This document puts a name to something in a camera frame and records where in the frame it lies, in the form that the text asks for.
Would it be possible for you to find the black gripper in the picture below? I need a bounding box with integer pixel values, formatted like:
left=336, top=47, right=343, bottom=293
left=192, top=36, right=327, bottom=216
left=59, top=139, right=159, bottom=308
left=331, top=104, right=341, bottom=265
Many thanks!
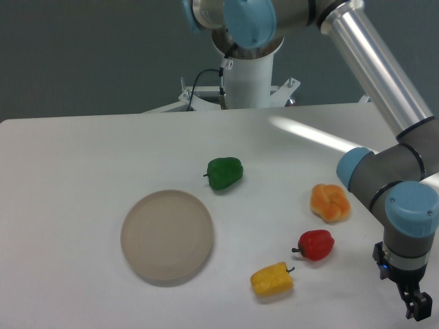
left=372, top=241, right=431, bottom=321

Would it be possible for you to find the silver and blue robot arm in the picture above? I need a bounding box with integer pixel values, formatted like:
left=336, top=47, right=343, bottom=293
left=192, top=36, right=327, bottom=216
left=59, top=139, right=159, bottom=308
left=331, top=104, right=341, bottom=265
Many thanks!
left=182, top=1, right=438, bottom=321

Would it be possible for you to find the red bell pepper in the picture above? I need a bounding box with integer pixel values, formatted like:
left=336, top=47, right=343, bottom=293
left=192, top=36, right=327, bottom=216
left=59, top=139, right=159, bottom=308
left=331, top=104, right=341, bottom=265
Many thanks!
left=292, top=230, right=335, bottom=261

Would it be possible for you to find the yellow bell pepper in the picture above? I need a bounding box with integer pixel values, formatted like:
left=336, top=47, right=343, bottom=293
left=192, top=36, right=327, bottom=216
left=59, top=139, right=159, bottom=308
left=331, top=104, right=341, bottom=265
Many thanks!
left=250, top=262, right=295, bottom=297

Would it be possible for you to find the green bell pepper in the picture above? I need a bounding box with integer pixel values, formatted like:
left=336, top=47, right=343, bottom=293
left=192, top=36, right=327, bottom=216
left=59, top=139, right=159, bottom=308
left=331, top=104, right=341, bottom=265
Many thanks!
left=203, top=157, right=244, bottom=191

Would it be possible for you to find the orange knotted bread roll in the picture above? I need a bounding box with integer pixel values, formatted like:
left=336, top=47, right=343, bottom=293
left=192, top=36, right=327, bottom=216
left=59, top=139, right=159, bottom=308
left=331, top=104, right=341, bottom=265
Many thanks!
left=310, top=184, right=351, bottom=223

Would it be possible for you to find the beige round plate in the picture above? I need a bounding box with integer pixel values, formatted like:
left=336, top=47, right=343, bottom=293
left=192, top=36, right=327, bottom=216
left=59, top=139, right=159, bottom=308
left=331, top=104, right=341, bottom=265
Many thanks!
left=120, top=190, right=214, bottom=285

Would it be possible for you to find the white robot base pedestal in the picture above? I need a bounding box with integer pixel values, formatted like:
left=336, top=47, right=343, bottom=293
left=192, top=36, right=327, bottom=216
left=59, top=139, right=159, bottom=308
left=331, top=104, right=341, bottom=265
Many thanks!
left=211, top=28, right=284, bottom=97

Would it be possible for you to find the black cable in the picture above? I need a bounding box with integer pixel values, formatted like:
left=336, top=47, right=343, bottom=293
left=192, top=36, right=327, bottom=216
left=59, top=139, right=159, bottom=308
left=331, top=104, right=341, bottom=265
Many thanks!
left=187, top=42, right=241, bottom=112

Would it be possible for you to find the white metal base frame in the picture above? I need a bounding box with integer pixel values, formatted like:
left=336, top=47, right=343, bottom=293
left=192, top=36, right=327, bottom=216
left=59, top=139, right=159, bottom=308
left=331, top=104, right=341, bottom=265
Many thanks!
left=140, top=77, right=372, bottom=114

